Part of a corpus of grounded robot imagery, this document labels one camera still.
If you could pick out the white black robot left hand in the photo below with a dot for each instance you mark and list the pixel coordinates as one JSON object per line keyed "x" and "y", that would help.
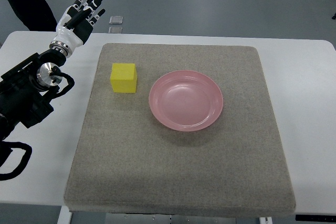
{"x": 76, "y": 25}

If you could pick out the yellow foam block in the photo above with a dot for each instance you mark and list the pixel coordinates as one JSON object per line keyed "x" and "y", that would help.
{"x": 123, "y": 77}

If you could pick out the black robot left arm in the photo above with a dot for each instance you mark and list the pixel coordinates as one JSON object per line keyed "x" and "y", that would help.
{"x": 28, "y": 88}

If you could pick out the lower silver floor plate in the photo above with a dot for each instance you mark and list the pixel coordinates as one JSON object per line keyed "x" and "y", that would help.
{"x": 115, "y": 30}

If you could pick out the pink plate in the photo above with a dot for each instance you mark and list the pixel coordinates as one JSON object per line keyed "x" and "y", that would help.
{"x": 186, "y": 100}

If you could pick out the black trouser leg of person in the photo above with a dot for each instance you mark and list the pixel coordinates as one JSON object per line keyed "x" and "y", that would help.
{"x": 36, "y": 15}

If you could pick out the grey felt mat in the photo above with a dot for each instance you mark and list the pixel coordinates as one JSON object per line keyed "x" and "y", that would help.
{"x": 126, "y": 161}

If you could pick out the white table leg frame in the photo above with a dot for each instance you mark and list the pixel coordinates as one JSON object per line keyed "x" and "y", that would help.
{"x": 65, "y": 216}

